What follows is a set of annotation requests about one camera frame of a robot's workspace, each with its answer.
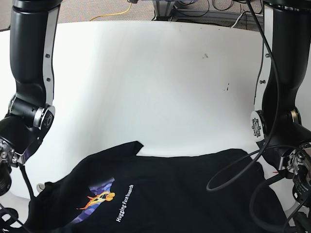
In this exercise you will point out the black t-shirt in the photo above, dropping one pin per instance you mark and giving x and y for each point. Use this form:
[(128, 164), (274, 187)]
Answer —
[(117, 191)]

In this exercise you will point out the black robot arm image-left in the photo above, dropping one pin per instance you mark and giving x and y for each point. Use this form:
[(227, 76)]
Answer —
[(30, 112)]

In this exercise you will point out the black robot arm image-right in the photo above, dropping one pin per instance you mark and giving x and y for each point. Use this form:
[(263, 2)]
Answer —
[(283, 141)]

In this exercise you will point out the left table grommet hole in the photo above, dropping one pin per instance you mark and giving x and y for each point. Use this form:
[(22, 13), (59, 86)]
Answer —
[(40, 187)]

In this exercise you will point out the aluminium frame stand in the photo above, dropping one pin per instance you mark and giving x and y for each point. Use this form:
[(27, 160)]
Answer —
[(168, 10)]

